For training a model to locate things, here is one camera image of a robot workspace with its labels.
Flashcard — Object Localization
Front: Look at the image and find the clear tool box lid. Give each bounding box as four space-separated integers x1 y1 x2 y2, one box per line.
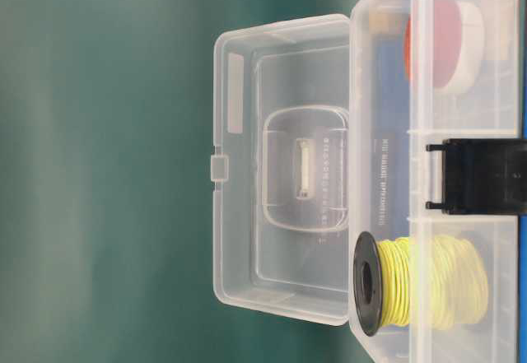
211 14 350 326

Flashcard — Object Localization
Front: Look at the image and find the clear plastic tool box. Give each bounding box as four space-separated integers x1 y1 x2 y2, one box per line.
348 0 525 362

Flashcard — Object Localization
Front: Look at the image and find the red and white tape roll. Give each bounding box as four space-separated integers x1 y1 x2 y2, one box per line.
403 0 486 96

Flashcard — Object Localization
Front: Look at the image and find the yellow wire spool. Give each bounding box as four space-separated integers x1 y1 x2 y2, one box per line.
352 231 489 337

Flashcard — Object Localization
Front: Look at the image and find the black tool box latch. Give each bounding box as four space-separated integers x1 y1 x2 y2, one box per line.
426 138 526 216

